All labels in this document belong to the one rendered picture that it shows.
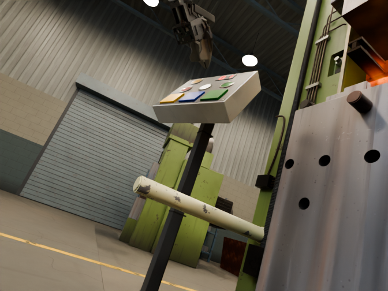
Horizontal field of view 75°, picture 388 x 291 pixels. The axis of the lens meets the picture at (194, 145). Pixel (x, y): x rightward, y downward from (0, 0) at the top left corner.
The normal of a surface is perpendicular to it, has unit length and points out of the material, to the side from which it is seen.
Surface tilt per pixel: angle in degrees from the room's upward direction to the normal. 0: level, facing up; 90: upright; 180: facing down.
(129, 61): 90
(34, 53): 90
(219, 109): 150
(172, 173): 90
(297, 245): 90
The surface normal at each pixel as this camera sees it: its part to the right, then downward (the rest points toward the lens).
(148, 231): 0.26, -0.25
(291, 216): -0.81, -0.44
